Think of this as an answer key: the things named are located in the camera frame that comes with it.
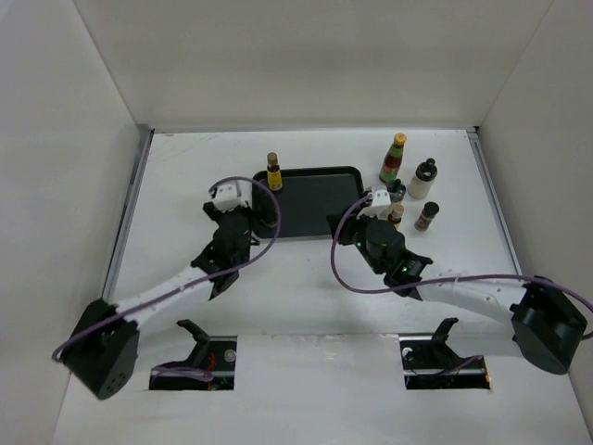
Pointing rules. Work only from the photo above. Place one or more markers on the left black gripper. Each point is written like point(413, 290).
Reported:
point(216, 214)

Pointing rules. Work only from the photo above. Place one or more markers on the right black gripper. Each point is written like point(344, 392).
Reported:
point(349, 224)

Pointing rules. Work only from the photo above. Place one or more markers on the small yellow-label oil bottle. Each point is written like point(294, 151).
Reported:
point(274, 175)

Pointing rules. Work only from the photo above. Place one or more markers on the yellow-label brown sauce bottle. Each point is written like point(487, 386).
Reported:
point(395, 215)

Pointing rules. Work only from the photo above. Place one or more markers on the beige spice grinder bottle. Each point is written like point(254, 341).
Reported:
point(396, 191)

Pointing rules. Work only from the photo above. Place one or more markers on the tall red sauce bottle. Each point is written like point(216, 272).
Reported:
point(393, 159)

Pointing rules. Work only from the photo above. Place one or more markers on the dark-lid brown spice jar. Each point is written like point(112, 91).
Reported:
point(428, 213)

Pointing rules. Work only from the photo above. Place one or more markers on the white pepper grinder bottle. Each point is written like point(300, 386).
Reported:
point(423, 178)

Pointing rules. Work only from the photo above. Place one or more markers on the small brown spice jar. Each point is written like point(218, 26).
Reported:
point(264, 208)

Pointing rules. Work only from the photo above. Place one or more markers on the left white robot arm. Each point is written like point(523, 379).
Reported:
point(102, 350)

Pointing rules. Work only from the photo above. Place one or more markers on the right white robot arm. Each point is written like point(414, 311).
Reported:
point(539, 319)

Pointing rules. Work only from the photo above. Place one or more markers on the black rectangular plastic tray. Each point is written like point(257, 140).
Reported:
point(310, 196)

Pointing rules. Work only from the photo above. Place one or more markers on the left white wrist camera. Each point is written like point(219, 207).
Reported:
point(228, 197)

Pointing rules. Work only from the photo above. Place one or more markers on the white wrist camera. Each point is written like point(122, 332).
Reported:
point(228, 197)
point(379, 204)

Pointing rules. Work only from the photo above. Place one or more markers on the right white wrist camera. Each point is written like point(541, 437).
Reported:
point(379, 204)

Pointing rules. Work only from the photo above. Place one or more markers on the right table mount opening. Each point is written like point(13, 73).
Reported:
point(428, 363)

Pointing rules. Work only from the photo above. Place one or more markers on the table mount opening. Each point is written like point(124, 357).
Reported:
point(210, 366)
point(428, 363)

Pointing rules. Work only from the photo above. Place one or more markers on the left table mount opening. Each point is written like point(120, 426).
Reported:
point(210, 366)

